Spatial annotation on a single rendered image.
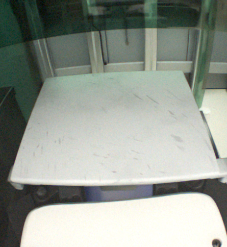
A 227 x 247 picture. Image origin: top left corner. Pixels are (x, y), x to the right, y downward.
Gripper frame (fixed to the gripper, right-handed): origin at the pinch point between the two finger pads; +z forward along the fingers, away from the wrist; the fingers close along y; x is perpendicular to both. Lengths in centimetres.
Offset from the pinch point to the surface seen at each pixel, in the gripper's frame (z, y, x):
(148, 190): 1.1, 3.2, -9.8
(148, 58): 51, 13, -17
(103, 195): 1.5, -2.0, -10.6
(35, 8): 18.1, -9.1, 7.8
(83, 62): 58, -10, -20
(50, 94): 3.3, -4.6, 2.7
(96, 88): 3.3, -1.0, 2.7
